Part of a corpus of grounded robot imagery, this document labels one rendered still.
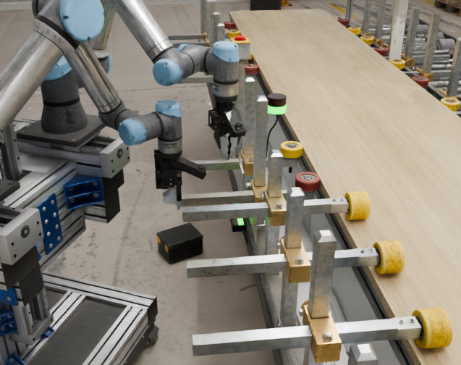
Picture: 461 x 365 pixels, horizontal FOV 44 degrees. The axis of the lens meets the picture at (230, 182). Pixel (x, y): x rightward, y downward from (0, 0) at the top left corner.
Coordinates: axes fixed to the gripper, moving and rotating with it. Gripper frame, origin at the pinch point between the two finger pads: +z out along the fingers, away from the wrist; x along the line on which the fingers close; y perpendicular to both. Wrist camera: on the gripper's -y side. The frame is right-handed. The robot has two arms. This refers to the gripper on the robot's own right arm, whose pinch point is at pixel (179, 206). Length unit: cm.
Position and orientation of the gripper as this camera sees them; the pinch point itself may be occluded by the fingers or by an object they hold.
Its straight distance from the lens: 184.3
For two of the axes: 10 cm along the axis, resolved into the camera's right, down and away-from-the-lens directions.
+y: -9.9, 0.5, -1.0
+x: 1.1, 4.7, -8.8
